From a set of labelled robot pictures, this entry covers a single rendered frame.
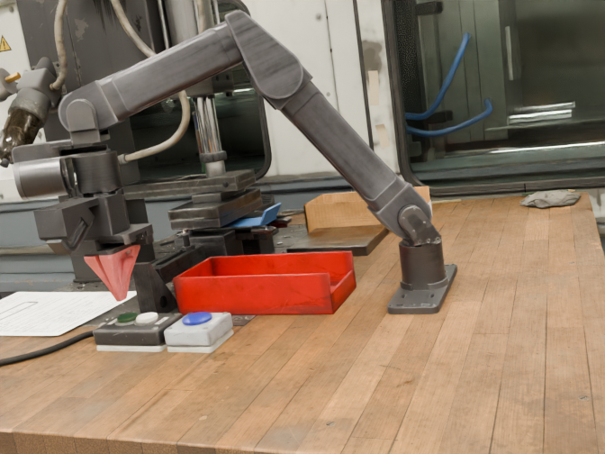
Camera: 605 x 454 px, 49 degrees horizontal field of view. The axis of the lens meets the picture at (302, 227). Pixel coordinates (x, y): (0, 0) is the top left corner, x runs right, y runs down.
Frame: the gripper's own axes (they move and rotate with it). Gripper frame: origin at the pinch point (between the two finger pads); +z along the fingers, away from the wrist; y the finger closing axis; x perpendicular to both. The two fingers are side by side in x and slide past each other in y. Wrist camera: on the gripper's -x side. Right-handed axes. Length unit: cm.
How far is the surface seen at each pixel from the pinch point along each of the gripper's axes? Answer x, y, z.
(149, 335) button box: -3.3, 6.0, 4.6
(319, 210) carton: 59, 9, 1
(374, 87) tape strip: 92, 15, -23
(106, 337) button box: -3.3, -1.0, 5.0
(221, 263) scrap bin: 21.6, 4.1, 2.0
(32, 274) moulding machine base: 103, -117, 27
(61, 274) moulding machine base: 102, -104, 27
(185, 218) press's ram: 25.5, -3.8, -5.2
